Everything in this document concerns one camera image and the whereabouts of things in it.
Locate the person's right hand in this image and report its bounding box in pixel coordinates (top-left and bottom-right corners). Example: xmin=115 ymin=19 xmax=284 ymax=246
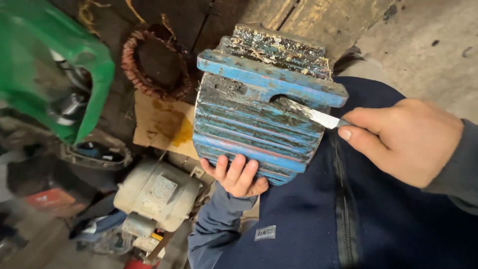
xmin=337 ymin=98 xmax=464 ymax=189

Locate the person's left hand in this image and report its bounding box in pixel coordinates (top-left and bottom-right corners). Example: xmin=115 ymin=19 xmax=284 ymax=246
xmin=200 ymin=154 xmax=269 ymax=198

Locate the blue finned motor housing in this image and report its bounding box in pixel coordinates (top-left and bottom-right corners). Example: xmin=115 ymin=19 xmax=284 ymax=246
xmin=192 ymin=23 xmax=349 ymax=186

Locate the metal scraper blade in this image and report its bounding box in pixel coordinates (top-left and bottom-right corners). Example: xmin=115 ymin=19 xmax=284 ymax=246
xmin=284 ymin=98 xmax=352 ymax=130

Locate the grey electric motor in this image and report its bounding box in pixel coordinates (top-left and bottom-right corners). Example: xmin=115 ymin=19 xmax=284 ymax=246
xmin=113 ymin=159 xmax=211 ymax=233

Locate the person's navy jacket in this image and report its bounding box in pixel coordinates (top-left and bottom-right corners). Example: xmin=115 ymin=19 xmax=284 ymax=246
xmin=213 ymin=76 xmax=478 ymax=269

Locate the stained cardboard piece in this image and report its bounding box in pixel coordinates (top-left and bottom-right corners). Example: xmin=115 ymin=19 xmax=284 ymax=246
xmin=132 ymin=90 xmax=199 ymax=160

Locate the dark round motor end cap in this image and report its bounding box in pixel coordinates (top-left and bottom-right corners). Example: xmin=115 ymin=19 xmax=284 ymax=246
xmin=60 ymin=139 xmax=133 ymax=172

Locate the copper wound stator coil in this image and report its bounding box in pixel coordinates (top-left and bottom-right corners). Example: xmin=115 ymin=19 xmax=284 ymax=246
xmin=121 ymin=23 xmax=195 ymax=102

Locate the wooden plank bench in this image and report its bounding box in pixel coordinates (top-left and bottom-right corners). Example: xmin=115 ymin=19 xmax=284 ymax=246
xmin=49 ymin=0 xmax=398 ymax=62

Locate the red box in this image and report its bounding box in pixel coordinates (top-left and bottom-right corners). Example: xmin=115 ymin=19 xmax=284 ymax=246
xmin=23 ymin=188 xmax=77 ymax=213

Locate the green motor cover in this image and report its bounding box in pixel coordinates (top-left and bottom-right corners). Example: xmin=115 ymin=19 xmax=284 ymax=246
xmin=0 ymin=0 xmax=115 ymax=145

